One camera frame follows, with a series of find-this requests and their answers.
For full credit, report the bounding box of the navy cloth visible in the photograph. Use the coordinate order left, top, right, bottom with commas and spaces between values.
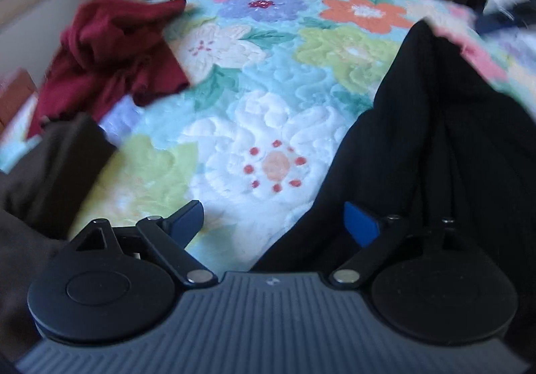
475, 1, 536, 36

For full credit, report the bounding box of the reddish brown box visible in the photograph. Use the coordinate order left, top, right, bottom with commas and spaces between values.
0, 68, 39, 132

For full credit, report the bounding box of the dark red garment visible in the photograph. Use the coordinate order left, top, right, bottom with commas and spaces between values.
27, 0, 191, 140

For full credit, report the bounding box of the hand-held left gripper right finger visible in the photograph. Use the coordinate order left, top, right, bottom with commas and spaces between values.
329, 201, 457, 289

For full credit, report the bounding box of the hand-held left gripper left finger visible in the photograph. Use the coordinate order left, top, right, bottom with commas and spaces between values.
73, 200, 218, 288

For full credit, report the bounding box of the dark brown garment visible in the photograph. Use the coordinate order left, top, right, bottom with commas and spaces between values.
0, 112, 118, 358

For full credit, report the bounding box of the floral quilt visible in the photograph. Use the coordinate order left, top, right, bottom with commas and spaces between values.
0, 0, 536, 274

